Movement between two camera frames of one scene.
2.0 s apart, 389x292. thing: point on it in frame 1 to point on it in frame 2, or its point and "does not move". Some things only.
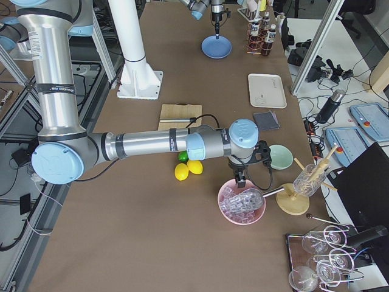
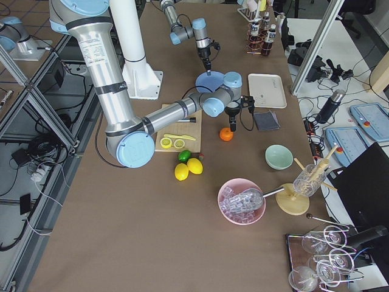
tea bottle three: [267, 45] does not move
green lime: [183, 156] does not move
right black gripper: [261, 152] to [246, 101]
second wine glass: [302, 278] does not move
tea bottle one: [254, 42] does not move
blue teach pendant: [372, 120] does not move
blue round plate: [216, 48] to [208, 83]
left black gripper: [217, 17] to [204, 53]
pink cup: [252, 5] does not move
